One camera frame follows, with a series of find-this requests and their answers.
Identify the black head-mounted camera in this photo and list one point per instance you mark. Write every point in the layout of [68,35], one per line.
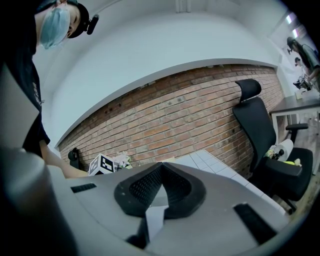
[92,25]

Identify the light blue face mask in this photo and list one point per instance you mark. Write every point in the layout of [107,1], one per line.
[53,27]

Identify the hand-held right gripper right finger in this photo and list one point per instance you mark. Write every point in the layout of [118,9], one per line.
[220,200]

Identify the person's face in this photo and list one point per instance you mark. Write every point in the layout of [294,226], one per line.
[73,17]

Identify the pink artificial flowers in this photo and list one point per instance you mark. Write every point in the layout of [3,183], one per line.
[122,160]

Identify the small green toy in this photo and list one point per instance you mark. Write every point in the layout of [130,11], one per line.
[271,152]

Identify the yellow toy banana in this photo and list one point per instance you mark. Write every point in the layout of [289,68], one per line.
[291,163]

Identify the white paper roll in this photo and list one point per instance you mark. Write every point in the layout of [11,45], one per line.
[286,148]

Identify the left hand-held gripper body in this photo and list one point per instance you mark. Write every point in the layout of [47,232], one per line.
[102,165]

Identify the white grid tablecloth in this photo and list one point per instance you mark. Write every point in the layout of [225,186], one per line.
[212,162]

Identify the person's black shirt torso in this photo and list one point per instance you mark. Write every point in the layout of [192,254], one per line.
[22,57]

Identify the white desk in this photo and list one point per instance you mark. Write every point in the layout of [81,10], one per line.
[295,102]

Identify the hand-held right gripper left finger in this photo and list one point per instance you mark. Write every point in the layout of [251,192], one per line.
[100,190]

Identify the person's left forearm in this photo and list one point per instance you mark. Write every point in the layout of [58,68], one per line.
[60,162]

